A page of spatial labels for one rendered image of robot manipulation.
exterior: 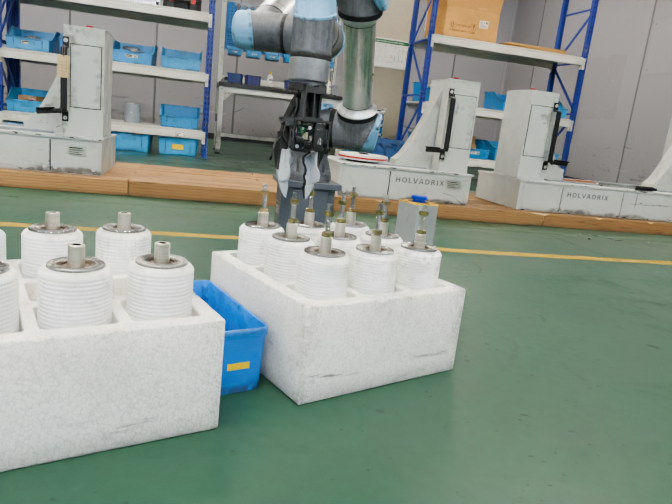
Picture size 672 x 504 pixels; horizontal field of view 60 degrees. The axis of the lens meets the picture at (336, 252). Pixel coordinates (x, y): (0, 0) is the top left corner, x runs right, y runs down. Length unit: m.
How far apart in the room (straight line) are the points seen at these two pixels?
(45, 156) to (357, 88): 1.98
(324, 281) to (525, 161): 2.88
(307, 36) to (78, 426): 0.72
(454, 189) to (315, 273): 2.56
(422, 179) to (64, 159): 1.92
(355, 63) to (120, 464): 1.14
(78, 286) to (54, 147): 2.43
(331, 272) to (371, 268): 0.10
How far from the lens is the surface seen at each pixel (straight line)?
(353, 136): 1.71
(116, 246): 1.08
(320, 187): 1.71
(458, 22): 6.47
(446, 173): 3.47
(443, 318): 1.19
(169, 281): 0.86
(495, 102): 6.82
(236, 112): 9.53
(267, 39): 1.20
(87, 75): 3.26
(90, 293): 0.84
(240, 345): 1.02
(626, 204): 4.18
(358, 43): 1.59
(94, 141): 3.20
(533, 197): 3.78
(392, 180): 3.36
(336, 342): 1.02
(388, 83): 7.67
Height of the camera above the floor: 0.48
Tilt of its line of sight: 13 degrees down
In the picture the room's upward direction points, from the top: 6 degrees clockwise
